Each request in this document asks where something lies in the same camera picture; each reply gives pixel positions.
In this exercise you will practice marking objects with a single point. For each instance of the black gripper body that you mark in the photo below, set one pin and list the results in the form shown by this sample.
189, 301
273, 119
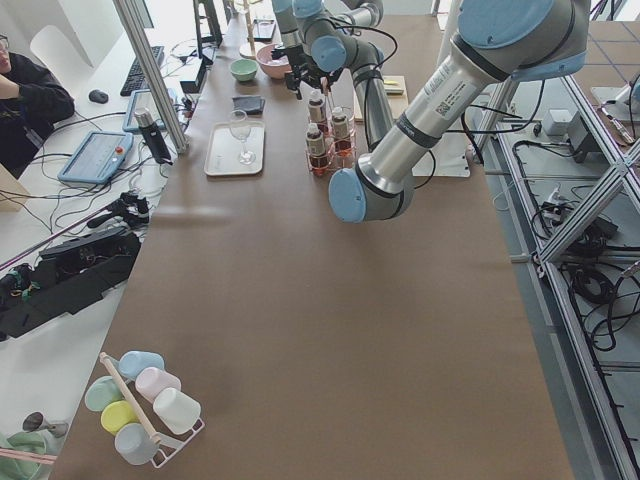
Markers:
308, 73

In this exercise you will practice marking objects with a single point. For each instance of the tea bottle placed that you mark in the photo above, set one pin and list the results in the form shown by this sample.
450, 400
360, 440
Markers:
317, 110

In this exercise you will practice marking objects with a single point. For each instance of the copper wire bottle basket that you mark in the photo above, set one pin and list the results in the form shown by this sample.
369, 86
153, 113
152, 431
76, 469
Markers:
336, 162

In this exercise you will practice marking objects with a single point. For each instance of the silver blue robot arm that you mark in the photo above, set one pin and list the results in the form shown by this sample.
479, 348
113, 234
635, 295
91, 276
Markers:
493, 41

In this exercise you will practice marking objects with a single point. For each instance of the tea bottle middle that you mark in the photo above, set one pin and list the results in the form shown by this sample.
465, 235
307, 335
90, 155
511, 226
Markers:
341, 131

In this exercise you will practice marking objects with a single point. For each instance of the tea bottle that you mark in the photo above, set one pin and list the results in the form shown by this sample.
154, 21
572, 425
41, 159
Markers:
341, 131
316, 149

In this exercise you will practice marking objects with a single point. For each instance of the tea bottle front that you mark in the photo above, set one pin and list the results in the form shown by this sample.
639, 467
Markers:
316, 149

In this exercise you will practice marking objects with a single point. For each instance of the pink bowl with ice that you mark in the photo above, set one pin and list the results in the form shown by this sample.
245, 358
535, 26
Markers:
273, 68

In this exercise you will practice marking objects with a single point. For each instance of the mint green bowl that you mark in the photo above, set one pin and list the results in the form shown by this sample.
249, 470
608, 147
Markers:
243, 69

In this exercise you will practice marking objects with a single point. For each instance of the black small tray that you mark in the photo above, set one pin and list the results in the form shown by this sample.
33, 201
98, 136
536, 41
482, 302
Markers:
263, 30

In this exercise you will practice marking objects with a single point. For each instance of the wooden stand with pole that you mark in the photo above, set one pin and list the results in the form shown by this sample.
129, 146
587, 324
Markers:
251, 13

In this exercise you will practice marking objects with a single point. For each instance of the clear wine glass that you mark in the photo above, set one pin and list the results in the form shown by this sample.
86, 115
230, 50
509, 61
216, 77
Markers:
240, 129

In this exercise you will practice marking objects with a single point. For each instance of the bamboo cutting board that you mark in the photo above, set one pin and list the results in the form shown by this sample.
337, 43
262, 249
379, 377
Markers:
398, 103

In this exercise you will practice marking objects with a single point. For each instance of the cream serving tray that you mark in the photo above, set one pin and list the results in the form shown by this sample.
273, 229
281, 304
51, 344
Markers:
222, 158

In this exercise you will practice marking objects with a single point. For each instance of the black monitor stand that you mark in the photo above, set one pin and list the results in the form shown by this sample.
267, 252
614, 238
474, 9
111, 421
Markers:
208, 39

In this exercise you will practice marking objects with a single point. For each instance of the black thermos bottle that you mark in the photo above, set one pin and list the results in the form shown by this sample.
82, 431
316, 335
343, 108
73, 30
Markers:
152, 136

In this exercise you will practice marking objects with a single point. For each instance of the black keyboard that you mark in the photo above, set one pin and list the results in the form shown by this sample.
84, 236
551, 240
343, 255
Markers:
136, 79

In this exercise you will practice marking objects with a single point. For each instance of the black computer mouse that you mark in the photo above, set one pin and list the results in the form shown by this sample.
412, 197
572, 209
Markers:
98, 96

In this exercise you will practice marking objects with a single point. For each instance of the blue teach pendant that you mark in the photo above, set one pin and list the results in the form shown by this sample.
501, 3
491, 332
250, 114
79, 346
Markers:
97, 158

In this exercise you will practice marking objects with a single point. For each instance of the grey power adapter box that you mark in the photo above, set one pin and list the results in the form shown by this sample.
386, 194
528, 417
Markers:
560, 123

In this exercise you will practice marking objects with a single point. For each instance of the person in black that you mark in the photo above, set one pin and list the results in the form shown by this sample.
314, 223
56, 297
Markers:
32, 102

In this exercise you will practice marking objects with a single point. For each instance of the black electronics box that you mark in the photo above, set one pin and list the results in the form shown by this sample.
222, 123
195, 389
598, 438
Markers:
69, 277

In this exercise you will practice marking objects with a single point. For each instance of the light blue cup top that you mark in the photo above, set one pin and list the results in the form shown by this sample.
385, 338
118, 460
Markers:
133, 362

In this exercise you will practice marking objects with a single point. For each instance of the pink cup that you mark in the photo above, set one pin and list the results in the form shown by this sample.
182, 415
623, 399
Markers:
151, 381

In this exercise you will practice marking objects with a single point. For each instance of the white cup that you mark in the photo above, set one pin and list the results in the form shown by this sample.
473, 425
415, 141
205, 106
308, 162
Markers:
177, 410

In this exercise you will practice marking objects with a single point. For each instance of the mint green cup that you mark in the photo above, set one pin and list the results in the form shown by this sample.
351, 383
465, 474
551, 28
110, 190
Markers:
101, 393

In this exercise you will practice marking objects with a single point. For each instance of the yellow cup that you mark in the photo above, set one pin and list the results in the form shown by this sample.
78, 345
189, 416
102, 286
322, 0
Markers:
116, 415

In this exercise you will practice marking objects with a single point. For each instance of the white cup rack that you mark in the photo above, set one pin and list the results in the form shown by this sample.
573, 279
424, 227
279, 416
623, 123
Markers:
171, 444

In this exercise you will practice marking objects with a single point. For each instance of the pale blue cup bottom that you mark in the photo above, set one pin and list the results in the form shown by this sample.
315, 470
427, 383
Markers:
134, 445

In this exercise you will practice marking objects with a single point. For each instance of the steel jigger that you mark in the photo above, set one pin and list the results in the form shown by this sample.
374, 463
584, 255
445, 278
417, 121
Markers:
36, 422

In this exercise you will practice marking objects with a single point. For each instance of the aluminium frame post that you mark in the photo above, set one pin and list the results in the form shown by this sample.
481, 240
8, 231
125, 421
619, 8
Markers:
131, 21

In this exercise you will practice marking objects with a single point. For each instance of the aluminium frame rail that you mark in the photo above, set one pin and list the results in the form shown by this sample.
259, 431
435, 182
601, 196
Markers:
578, 226

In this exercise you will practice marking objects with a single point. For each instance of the wooden rack handle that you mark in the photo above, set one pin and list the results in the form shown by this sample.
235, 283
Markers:
107, 362

